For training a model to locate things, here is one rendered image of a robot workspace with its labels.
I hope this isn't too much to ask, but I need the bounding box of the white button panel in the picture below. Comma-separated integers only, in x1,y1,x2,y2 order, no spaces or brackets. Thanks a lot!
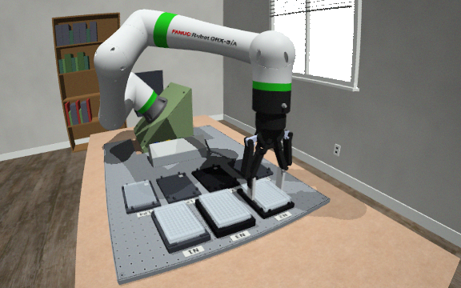
147,134,228,168

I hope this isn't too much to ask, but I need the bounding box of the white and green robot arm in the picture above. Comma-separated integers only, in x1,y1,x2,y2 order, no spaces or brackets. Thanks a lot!
94,10,296,130

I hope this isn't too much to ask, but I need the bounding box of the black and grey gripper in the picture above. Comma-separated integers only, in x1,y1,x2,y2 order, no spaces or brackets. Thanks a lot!
240,112,293,200

